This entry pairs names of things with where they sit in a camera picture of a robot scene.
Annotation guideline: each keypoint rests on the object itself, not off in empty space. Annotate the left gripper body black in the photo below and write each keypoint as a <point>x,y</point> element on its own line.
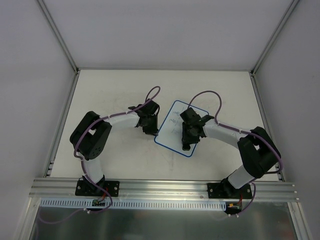
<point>150,127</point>

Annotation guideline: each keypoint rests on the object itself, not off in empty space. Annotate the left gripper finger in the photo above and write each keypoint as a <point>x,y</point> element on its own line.
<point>154,126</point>
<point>147,130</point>

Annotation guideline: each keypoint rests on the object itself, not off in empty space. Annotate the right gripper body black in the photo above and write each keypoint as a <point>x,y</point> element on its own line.
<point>187,136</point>

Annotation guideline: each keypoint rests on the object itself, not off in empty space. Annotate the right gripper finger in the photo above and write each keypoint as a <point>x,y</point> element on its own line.
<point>188,147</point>
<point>184,147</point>

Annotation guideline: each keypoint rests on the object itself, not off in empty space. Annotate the blue framed whiteboard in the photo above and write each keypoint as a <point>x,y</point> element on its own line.
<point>171,130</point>

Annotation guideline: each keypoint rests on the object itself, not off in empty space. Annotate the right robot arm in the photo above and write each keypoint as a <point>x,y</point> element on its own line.
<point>257,151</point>

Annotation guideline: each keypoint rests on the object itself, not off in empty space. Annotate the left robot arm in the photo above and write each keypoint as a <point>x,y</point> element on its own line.
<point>90,137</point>

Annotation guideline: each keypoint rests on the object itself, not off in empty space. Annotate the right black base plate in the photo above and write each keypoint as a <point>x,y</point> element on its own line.
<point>221,191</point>

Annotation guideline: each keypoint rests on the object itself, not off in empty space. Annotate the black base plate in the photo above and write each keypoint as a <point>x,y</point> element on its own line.
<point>86,189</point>
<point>221,191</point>

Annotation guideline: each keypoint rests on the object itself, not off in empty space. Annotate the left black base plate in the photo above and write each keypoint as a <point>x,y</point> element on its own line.
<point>86,189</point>

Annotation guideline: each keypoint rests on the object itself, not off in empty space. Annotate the aluminium mounting rail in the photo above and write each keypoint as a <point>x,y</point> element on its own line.
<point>180,190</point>

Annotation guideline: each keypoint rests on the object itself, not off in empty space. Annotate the white slotted cable duct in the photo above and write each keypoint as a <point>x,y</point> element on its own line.
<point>133,204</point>

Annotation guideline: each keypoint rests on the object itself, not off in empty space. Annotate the left aluminium frame post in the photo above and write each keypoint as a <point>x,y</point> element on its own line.
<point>52,25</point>

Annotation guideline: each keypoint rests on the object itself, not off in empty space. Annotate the aluminium frame post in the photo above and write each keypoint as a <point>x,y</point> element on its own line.
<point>275,34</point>
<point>52,25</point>

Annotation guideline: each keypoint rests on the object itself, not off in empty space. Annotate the right aluminium frame post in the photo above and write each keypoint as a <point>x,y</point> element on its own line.
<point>275,34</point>

